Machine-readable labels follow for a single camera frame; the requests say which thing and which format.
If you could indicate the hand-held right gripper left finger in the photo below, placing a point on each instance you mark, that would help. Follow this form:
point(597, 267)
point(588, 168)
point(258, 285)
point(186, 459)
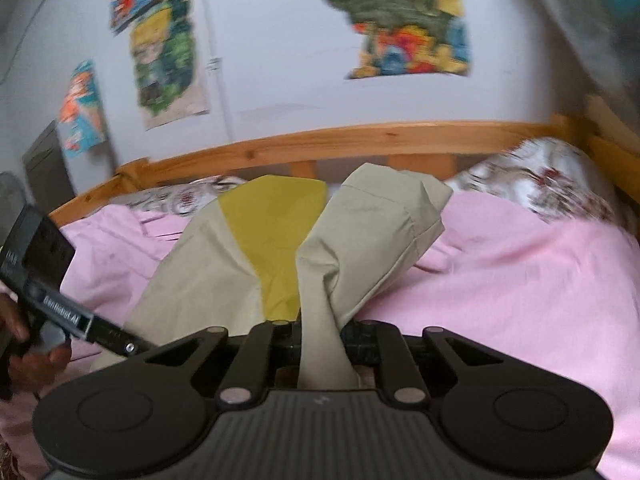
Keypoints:
point(282, 340)

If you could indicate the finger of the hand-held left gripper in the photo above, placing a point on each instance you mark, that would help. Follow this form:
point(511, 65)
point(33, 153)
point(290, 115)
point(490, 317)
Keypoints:
point(122, 340)

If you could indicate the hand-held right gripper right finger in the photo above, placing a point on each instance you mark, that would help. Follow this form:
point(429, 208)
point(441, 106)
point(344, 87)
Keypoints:
point(361, 342)

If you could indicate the olive brown beige jacket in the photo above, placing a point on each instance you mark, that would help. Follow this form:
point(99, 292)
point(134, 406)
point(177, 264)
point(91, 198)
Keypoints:
point(350, 240)

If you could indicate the person's left hand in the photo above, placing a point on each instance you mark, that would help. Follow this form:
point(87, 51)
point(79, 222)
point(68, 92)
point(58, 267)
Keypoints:
point(37, 367)

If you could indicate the small floral pillow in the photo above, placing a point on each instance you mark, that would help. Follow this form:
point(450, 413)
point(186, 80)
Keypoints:
point(185, 197)

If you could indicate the pink bed sheet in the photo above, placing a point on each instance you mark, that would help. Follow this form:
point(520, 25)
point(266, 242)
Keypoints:
point(525, 285)

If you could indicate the large floral pillow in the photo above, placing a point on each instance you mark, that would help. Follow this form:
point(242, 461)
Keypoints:
point(540, 180)

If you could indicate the small orange blue wall poster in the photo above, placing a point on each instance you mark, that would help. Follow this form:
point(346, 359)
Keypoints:
point(82, 110)

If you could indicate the wooden bed frame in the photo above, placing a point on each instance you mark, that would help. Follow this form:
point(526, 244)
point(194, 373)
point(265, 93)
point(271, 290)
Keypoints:
point(350, 140)

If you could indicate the green yellow wall poster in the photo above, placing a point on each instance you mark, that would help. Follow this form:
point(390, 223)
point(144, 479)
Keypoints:
point(165, 60)

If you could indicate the large colourful wall poster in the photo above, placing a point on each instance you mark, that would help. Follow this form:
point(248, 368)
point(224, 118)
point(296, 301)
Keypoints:
point(400, 20)

